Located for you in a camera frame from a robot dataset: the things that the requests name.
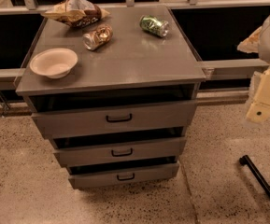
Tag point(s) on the grey drawer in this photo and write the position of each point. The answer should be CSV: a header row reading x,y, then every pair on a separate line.
x,y
123,172
116,147
116,111

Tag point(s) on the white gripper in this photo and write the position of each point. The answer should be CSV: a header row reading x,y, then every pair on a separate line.
x,y
259,99

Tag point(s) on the brown chip bag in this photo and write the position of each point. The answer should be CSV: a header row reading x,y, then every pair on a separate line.
x,y
76,13

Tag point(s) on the grey middle drawer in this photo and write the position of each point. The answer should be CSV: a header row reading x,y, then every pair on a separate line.
x,y
116,147

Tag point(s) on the white paper bowl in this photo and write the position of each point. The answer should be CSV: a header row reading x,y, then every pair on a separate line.
x,y
54,63

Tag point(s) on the grey top drawer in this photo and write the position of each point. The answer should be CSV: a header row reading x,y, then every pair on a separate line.
x,y
116,111

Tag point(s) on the black metal bar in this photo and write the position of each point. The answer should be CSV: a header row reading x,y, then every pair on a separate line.
x,y
246,160

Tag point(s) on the grey bottom drawer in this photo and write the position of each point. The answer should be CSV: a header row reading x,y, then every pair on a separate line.
x,y
123,172

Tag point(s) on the green soda can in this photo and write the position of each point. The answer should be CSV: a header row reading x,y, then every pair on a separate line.
x,y
153,25

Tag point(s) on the gold crushed can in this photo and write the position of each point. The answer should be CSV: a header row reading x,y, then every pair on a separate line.
x,y
98,37

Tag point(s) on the grey drawer cabinet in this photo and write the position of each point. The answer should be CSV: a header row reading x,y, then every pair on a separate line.
x,y
132,59

